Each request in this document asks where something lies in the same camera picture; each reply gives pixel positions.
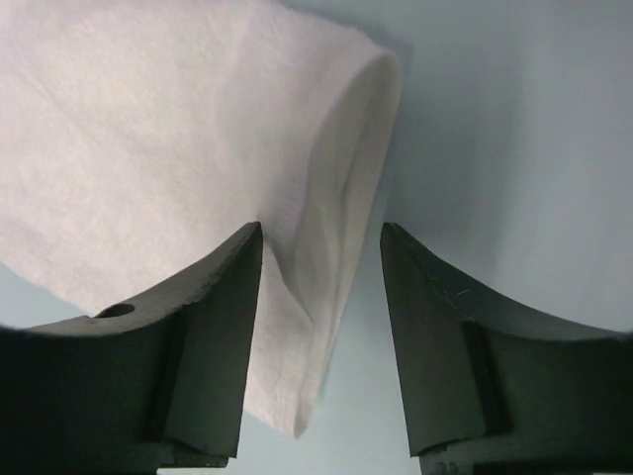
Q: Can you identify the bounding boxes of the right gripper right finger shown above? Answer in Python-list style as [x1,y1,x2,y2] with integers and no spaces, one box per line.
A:
[380,223,632,474]

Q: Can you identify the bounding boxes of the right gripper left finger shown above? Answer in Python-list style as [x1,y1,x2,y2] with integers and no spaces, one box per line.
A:
[1,223,262,474]

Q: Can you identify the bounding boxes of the white towel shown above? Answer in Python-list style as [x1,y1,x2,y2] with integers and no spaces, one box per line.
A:
[1,1,403,436]

